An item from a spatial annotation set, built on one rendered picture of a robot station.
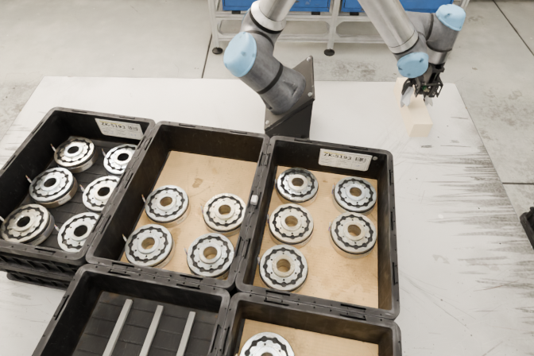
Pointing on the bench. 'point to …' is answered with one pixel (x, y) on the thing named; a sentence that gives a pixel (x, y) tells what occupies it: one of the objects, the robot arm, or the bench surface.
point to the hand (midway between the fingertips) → (412, 102)
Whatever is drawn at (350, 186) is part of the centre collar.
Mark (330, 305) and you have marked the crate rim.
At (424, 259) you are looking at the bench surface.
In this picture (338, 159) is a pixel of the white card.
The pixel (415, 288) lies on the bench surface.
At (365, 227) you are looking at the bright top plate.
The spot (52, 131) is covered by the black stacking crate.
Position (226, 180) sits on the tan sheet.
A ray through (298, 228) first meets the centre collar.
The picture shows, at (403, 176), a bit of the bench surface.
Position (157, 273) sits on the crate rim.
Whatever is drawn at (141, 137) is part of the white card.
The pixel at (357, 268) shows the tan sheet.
